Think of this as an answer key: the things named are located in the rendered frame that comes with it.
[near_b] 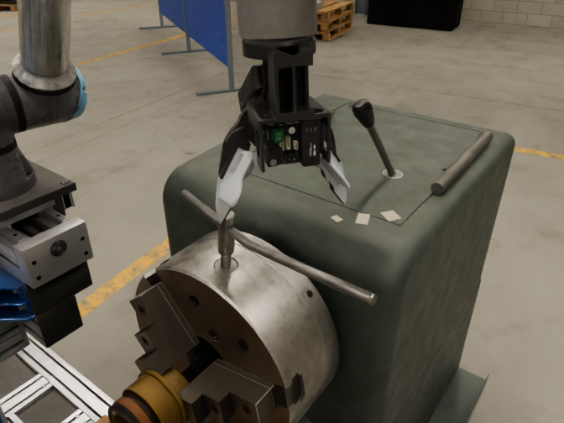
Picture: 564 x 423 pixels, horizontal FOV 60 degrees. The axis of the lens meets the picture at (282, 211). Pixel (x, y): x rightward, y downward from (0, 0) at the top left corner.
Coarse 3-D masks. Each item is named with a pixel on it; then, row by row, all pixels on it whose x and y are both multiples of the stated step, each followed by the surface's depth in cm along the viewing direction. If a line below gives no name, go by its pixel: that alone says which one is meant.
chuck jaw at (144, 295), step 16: (160, 288) 70; (144, 304) 68; (160, 304) 70; (144, 320) 70; (160, 320) 69; (176, 320) 70; (144, 336) 68; (160, 336) 68; (176, 336) 69; (192, 336) 71; (160, 352) 67; (176, 352) 69; (144, 368) 67; (160, 368) 66
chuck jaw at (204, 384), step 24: (216, 360) 70; (192, 384) 66; (216, 384) 66; (240, 384) 65; (264, 384) 64; (192, 408) 63; (216, 408) 65; (240, 408) 64; (264, 408) 63; (288, 408) 65
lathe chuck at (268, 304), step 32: (192, 256) 70; (256, 256) 69; (192, 288) 66; (224, 288) 64; (256, 288) 65; (288, 288) 67; (192, 320) 70; (224, 320) 65; (256, 320) 62; (288, 320) 65; (192, 352) 77; (224, 352) 69; (256, 352) 64; (288, 352) 64; (320, 352) 68; (288, 384) 63; (320, 384) 70; (288, 416) 65
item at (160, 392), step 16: (144, 384) 64; (160, 384) 64; (176, 384) 66; (128, 400) 62; (144, 400) 62; (160, 400) 63; (176, 400) 64; (112, 416) 64; (128, 416) 61; (144, 416) 61; (160, 416) 62; (176, 416) 64
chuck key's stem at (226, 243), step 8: (232, 216) 62; (224, 224) 62; (232, 224) 63; (224, 232) 63; (224, 240) 64; (232, 240) 64; (224, 248) 64; (232, 248) 65; (224, 256) 66; (224, 264) 66
